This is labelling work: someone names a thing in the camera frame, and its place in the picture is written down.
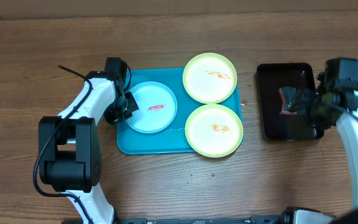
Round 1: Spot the red black sponge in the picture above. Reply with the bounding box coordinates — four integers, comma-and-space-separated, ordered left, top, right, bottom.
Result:
279, 86, 298, 116

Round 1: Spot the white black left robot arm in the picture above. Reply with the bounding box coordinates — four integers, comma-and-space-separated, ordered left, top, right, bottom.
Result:
32, 57, 139, 223

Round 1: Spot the teal plastic tray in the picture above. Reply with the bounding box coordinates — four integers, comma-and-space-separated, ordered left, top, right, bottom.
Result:
117, 68, 241, 154

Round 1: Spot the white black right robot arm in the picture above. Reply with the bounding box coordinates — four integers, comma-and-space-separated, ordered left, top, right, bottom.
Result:
279, 58, 358, 223

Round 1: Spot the black plastic tray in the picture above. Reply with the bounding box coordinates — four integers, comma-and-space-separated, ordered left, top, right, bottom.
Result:
255, 63, 324, 141

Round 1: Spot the light blue plate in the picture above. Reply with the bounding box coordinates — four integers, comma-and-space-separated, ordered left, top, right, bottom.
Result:
127, 82, 177, 134

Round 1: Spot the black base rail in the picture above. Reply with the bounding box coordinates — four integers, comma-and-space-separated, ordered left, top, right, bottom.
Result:
113, 215, 280, 224

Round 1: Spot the yellow plate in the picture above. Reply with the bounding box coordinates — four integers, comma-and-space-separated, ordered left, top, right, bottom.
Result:
185, 104, 244, 158
183, 52, 237, 104

